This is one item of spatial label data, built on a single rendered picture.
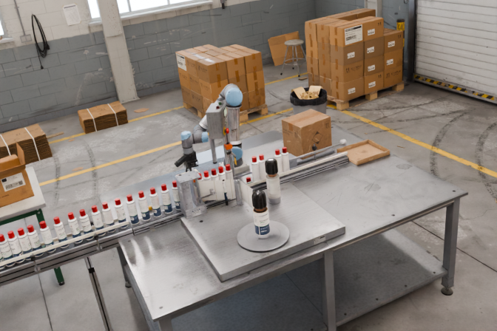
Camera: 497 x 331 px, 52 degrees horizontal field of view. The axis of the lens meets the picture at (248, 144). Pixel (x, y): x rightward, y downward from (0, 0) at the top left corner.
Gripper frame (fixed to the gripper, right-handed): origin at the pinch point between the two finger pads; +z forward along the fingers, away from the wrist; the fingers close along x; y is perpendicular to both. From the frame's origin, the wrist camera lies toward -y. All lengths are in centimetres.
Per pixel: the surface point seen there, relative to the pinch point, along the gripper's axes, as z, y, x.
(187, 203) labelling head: -10, -21, -52
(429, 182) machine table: 3, 132, -105
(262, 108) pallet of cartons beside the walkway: 74, 212, 273
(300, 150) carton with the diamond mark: -6, 83, -23
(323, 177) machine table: 4, 81, -55
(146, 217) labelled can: -2, -45, -38
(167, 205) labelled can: -5.8, -30.1, -38.6
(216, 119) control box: -54, 11, -37
